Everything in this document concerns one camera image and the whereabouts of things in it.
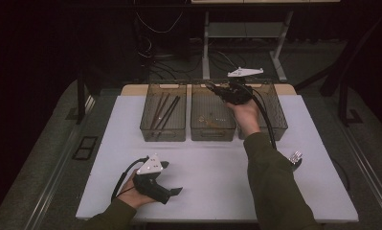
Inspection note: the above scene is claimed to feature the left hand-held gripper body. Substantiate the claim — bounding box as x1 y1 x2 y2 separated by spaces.
132 153 172 205

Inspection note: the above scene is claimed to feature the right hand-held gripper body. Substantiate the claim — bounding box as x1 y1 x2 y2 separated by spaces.
214 66 264 105

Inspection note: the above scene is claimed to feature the clear grey plastic bin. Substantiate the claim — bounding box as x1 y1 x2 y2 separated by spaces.
190 80 237 142
139 80 188 143
235 80 289 142

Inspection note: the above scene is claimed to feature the black chopstick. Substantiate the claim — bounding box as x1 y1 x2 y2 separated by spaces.
153 95 179 131
156 95 182 133

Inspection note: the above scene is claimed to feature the person's left hand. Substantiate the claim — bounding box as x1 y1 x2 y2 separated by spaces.
116 169 158 210

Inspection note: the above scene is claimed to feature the person's right hand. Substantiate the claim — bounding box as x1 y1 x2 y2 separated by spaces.
226 97 262 138

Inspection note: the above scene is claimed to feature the white table cover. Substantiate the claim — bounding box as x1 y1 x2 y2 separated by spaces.
76 94 360 223

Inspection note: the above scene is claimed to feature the white standing desk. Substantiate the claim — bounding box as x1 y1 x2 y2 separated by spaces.
191 0 341 82

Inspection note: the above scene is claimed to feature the black metal stand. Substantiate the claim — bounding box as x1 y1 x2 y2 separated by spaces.
75 71 87 126
338 80 365 127

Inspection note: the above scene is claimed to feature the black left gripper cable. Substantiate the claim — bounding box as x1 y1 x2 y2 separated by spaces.
110 155 150 203

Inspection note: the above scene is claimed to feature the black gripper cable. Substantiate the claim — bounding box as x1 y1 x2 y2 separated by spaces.
240 80 278 151
110 155 150 203

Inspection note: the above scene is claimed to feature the white floor cable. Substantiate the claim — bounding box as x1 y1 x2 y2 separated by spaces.
216 51 254 80

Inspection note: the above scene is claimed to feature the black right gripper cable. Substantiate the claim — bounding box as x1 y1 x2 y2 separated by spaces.
240 80 278 151

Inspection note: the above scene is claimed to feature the black floor frame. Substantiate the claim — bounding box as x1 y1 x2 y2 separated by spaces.
72 135 100 161

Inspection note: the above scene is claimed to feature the white hanging cable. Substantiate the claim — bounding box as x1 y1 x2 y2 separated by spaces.
135 11 184 34

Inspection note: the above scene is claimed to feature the metal floor rail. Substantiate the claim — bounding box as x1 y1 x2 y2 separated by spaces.
340 123 382 221
25 95 96 230

